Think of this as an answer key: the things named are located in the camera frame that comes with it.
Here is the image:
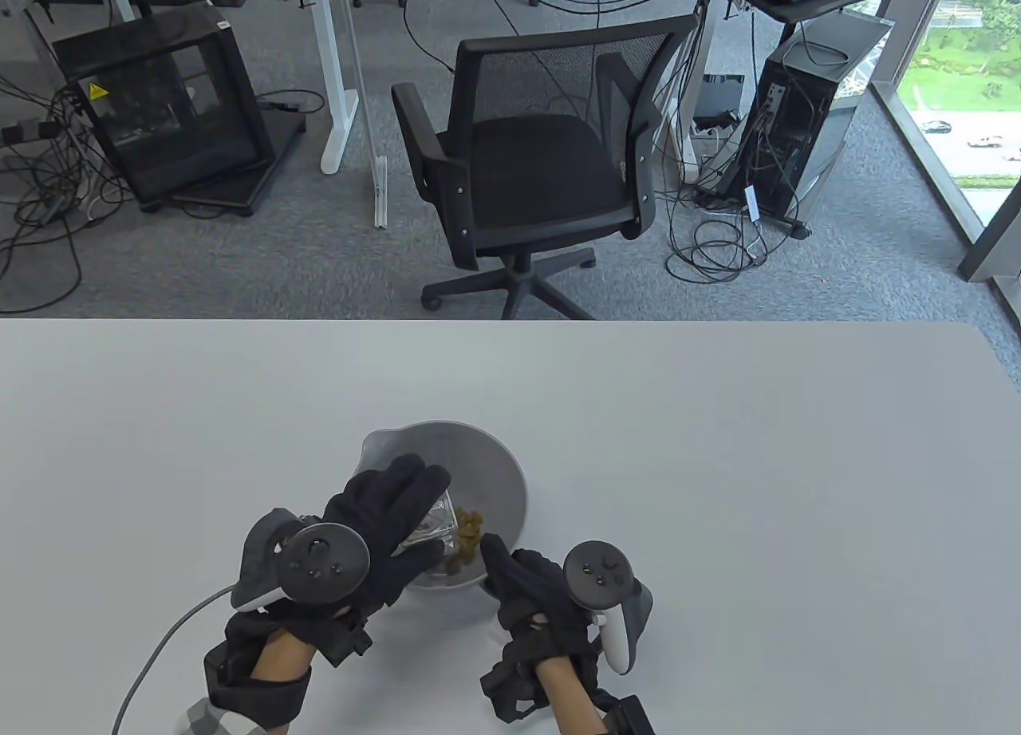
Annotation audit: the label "clear glass jar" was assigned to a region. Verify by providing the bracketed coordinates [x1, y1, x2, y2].
[399, 492, 463, 556]

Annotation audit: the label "grey salad bowl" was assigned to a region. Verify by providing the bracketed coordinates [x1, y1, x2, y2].
[361, 421, 529, 592]

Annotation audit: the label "black computer tower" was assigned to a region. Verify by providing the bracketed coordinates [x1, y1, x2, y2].
[722, 13, 894, 237]

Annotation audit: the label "black mesh office chair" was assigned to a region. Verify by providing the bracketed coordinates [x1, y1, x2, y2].
[391, 13, 703, 321]

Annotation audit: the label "grey cable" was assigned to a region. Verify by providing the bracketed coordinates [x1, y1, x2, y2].
[112, 583, 240, 735]

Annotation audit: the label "black left wrist strap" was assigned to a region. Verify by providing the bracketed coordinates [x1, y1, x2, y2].
[177, 607, 376, 735]

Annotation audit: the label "dark grey controller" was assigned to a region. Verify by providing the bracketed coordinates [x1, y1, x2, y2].
[231, 508, 372, 612]
[564, 541, 655, 676]

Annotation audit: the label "thin white desk rail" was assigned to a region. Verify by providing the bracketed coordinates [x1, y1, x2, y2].
[343, 0, 389, 229]

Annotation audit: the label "person's left forearm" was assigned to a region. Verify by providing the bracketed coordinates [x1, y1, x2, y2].
[251, 630, 313, 682]

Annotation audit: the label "person's right forearm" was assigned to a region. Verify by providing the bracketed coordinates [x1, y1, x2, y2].
[536, 657, 605, 735]

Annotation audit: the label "person's right hand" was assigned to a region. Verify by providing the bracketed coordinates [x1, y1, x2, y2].
[479, 533, 605, 666]

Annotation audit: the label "grey window frame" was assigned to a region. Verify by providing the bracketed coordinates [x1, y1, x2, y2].
[869, 0, 1021, 345]

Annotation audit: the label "grey power strip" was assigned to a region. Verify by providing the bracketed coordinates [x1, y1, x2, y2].
[0, 119, 61, 147]

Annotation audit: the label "bundle of black floor cables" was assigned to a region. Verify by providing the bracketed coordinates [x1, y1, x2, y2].
[0, 73, 136, 317]

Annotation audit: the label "black glass enclosure cabinet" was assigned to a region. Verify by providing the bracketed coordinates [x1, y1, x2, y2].
[52, 2, 276, 205]

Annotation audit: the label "person's left hand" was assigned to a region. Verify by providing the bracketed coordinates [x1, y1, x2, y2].
[239, 453, 451, 640]

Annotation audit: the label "black wrist strap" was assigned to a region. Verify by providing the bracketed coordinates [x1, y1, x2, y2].
[177, 607, 376, 735]
[479, 643, 656, 735]

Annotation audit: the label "white desk leg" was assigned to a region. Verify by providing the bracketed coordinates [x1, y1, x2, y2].
[680, 0, 727, 181]
[307, 0, 360, 176]

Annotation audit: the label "black right wrist strap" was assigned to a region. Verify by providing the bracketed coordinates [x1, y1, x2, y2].
[479, 643, 656, 735]

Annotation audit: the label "coil of black cables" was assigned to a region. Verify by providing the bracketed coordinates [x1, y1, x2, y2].
[664, 184, 771, 283]

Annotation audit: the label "black hanging cables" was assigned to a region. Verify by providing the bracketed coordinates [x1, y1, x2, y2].
[403, 0, 711, 129]

